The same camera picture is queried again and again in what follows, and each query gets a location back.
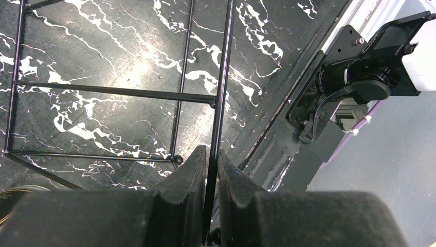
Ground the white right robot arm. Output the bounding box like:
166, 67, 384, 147
347, 11, 435, 101

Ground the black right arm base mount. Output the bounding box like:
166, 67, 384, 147
286, 25, 391, 145

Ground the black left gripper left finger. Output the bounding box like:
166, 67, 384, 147
1, 146, 207, 246

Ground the black wire wine rack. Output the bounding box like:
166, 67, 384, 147
1, 1, 234, 245

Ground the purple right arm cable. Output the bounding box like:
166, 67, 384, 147
326, 99, 384, 161

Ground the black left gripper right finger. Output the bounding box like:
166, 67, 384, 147
217, 152, 407, 246

